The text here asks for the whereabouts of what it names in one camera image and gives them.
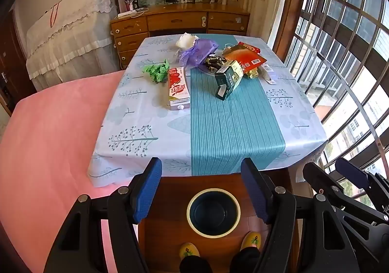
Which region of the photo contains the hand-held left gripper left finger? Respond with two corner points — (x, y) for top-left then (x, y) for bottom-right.
(44, 157), (163, 273)

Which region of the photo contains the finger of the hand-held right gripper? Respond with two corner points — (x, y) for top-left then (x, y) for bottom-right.
(335, 158), (389, 214)
(303, 162), (389, 229)

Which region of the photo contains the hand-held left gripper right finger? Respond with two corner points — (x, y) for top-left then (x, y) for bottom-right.
(240, 158), (361, 273)

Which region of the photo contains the dark blue cream-rimmed bin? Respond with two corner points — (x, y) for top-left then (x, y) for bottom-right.
(186, 188), (241, 237)

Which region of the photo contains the red milk carton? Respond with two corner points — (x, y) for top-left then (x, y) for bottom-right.
(168, 67), (191, 110)

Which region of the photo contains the dark green carton box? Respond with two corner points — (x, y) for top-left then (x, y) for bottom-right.
(214, 60), (244, 101)

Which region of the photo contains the small white box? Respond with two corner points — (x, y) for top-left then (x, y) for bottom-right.
(260, 63), (277, 83)

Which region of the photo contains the green paper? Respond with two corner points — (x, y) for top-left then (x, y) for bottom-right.
(141, 59), (171, 83)

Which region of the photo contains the black candy wrapper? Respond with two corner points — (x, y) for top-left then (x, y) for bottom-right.
(204, 53), (227, 73)

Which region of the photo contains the orange red snack packet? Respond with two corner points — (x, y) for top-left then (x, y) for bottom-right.
(223, 41), (268, 71)

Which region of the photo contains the purple plastic bag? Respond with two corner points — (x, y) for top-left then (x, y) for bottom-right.
(178, 39), (219, 68)

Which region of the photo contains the white tissue paper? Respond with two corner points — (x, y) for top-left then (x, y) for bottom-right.
(176, 33), (199, 50)

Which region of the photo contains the yellow knitted slipper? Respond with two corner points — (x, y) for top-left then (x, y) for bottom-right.
(241, 231), (262, 252)
(179, 243), (200, 260)

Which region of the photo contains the person's right trouser leg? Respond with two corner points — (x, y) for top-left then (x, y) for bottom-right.
(229, 247), (261, 273)

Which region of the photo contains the person's trouser leg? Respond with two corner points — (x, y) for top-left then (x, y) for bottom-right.
(229, 247), (261, 273)
(179, 255), (212, 273)

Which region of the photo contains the person's left trouser leg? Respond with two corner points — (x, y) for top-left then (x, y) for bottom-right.
(179, 255), (212, 273)

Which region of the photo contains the pink blanket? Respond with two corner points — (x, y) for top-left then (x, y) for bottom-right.
(0, 71), (140, 273)

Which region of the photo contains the metal window grille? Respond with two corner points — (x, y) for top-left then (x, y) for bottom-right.
(274, 0), (389, 210)

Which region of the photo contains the wooden desk with drawers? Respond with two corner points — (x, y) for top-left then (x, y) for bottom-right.
(110, 2), (250, 70)

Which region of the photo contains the white power strip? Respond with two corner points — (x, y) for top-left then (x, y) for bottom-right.
(118, 9), (143, 18)

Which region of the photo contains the wooden door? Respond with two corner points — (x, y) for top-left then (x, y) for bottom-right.
(0, 9), (37, 115)

